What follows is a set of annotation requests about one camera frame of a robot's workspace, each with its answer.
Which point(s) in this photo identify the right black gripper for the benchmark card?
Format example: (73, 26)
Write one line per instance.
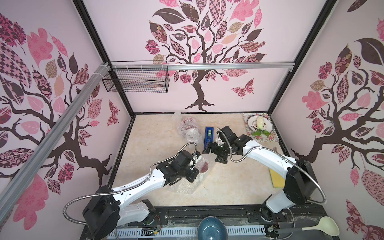
(216, 148)

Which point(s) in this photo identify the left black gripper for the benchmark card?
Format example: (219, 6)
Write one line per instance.
(194, 173)

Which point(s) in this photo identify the blue tape dispenser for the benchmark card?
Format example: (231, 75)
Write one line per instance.
(209, 134)

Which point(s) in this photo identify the white mug red interior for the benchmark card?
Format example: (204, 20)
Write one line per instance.
(203, 167)

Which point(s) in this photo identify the lavender mug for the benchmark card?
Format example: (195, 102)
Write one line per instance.
(192, 134)

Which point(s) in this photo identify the red mug black handle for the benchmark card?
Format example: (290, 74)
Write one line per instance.
(188, 123)

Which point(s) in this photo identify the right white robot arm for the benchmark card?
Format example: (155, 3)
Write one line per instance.
(275, 203)

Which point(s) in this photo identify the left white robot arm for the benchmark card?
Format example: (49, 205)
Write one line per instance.
(108, 208)

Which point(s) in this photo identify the white green toy vegetable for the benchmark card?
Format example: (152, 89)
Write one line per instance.
(260, 129)

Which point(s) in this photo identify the white decorated plate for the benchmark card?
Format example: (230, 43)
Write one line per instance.
(251, 123)

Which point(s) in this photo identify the yellow sponge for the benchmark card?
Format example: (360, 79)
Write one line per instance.
(278, 181)

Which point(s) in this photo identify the blue ceramic bowl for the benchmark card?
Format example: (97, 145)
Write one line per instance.
(211, 228)

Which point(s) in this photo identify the left metal flex conduit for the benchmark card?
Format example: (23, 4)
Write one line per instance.
(161, 174)

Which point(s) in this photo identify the white slotted cable duct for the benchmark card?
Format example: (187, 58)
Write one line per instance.
(185, 232)

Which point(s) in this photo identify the rear aluminium frame bar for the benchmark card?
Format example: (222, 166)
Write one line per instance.
(220, 66)

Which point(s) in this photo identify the aluminium frame bar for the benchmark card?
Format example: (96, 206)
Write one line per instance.
(220, 66)
(27, 172)

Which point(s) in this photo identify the black wire basket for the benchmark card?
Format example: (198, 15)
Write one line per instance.
(138, 77)

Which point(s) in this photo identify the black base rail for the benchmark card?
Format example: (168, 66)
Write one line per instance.
(235, 215)

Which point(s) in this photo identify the cream ladle grey handle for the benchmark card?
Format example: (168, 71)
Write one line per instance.
(326, 225)

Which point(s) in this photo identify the left aluminium frame bar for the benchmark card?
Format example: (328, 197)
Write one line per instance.
(27, 172)

